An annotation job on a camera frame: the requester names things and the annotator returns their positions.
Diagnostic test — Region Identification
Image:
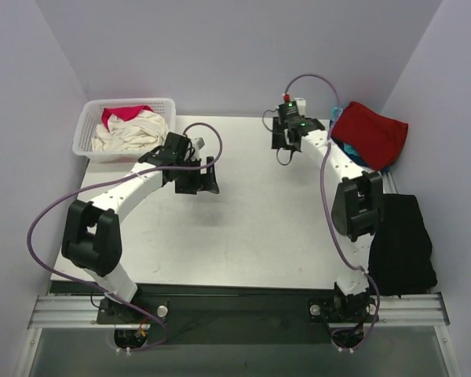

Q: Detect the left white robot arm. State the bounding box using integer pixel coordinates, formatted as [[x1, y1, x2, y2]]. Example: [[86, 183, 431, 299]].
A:
[[61, 133, 219, 324]]

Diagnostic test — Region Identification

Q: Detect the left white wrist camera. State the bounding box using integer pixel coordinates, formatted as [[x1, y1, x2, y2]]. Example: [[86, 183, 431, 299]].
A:
[[192, 137, 205, 150]]

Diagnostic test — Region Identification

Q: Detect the black t-shirt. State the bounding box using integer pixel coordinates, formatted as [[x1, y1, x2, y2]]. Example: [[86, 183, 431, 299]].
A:
[[368, 194, 437, 296]]

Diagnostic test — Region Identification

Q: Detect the dark blue folded t-shirt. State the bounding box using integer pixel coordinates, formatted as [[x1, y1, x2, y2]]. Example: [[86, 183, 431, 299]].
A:
[[329, 119, 393, 176]]

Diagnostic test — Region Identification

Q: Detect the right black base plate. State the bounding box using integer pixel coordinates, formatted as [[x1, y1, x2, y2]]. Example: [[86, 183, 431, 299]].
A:
[[308, 295, 375, 324]]

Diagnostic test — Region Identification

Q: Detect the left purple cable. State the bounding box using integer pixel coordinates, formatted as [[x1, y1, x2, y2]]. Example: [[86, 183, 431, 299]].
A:
[[26, 122, 225, 351]]

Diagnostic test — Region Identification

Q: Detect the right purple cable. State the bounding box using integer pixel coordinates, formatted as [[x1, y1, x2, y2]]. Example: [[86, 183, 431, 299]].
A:
[[283, 74, 381, 351]]

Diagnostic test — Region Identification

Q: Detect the dark red t-shirt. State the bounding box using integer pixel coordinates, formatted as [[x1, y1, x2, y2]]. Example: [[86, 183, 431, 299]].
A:
[[331, 101, 409, 170]]

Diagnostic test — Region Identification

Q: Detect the purple cable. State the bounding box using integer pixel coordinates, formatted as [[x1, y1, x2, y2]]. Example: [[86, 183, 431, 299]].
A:
[[283, 74, 381, 351], [26, 122, 225, 351]]

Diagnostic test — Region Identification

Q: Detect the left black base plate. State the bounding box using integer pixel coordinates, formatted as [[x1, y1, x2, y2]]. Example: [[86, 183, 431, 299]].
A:
[[96, 296, 170, 325]]

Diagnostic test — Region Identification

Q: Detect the turquoise folded t-shirt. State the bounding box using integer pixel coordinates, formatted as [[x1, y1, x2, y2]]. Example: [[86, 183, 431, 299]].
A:
[[329, 107, 367, 167]]

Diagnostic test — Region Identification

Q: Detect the cream white t-shirt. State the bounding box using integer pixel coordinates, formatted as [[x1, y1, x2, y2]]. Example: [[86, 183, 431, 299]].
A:
[[92, 111, 169, 152]]

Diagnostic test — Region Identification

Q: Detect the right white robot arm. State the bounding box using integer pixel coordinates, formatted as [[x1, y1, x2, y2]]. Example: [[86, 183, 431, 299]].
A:
[[272, 94, 384, 320]]

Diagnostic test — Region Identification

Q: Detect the aluminium rail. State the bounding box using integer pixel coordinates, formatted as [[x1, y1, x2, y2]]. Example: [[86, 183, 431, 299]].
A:
[[28, 294, 450, 329]]

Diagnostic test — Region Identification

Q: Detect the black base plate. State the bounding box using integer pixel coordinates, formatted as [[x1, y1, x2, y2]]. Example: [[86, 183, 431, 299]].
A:
[[308, 295, 375, 324], [96, 296, 170, 325]]

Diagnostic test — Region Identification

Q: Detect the bright red t-shirt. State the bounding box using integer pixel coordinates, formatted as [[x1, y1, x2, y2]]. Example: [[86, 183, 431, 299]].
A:
[[101, 105, 153, 131]]

